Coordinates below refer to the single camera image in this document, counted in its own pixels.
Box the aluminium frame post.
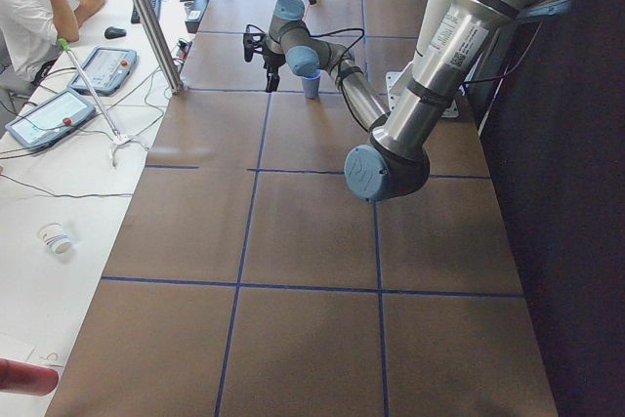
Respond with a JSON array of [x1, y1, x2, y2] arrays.
[[132, 0, 184, 95]]

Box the far teach pendant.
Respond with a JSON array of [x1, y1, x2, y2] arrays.
[[82, 47, 138, 97]]

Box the white paper cup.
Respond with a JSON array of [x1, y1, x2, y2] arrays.
[[38, 223, 72, 254]]

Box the seated person white shirt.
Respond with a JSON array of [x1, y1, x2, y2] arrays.
[[1, 0, 105, 83]]

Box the green tipped metal rod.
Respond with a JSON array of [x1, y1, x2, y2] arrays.
[[58, 38, 131, 146]]

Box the teach pendant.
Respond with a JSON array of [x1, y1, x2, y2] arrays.
[[5, 89, 96, 150], [82, 47, 138, 97]]

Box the red cylinder object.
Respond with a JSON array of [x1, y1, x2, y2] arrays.
[[0, 358, 60, 396]]

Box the blue ribbed plastic cup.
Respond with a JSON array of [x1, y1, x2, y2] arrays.
[[301, 70, 321, 100]]

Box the white mounting pillar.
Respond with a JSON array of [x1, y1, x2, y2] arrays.
[[384, 0, 463, 119]]

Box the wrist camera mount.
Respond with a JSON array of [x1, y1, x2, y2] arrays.
[[243, 23, 266, 63]]

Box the near teach pendant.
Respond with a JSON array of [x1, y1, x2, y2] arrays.
[[5, 89, 96, 150]]

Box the black computer mouse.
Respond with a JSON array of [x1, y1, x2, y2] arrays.
[[104, 26, 127, 40]]

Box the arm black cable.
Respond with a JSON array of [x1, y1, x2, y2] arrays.
[[312, 27, 519, 130]]

